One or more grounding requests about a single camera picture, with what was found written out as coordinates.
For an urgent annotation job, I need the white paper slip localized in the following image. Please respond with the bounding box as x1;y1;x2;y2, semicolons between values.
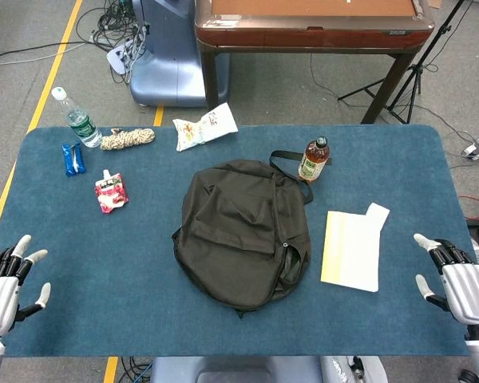
365;202;391;233

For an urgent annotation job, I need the blue snack packet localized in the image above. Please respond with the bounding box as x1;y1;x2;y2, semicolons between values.
61;142;87;178

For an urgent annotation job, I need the white snack bag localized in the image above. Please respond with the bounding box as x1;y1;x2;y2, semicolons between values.
172;102;240;152

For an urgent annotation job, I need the red cable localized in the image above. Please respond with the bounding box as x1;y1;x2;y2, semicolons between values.
457;194;479;220

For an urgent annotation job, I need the pink jelly pouch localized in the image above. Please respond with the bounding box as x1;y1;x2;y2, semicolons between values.
94;168;130;215

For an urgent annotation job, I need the black fabric backpack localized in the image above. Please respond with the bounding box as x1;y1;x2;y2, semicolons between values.
171;149;333;319

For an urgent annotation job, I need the yellow white paper pad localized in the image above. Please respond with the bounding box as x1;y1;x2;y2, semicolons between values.
320;210;383;294

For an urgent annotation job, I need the blue-grey machine base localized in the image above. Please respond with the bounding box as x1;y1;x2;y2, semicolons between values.
129;0;231;108

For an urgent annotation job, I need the amber tea bottle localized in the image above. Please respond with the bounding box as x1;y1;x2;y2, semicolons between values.
297;136;331;184

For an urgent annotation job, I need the tangle of black cables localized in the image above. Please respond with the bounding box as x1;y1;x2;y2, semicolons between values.
76;0;151;85

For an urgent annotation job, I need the clear water bottle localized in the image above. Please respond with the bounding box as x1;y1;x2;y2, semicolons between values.
50;86;103;149

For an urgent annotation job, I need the brown wooden table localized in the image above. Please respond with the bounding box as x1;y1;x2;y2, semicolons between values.
194;0;436;124

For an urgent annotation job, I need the blue felt table mat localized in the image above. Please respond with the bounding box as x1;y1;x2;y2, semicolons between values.
0;124;479;358

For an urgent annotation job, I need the white power strip with plugs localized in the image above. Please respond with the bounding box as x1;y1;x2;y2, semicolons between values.
105;42;140;76

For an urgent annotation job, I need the black tripod stand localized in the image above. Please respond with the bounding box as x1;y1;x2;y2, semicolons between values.
337;0;466;124

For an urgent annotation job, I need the beige braided rope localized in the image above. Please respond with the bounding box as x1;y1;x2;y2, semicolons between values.
100;127;156;152

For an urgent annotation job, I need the grey robot torso base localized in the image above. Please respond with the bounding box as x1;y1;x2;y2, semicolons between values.
149;356;388;383

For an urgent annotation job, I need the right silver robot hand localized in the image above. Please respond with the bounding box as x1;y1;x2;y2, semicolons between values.
413;233;479;326

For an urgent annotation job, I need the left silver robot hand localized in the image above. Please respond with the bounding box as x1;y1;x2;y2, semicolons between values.
0;234;52;338

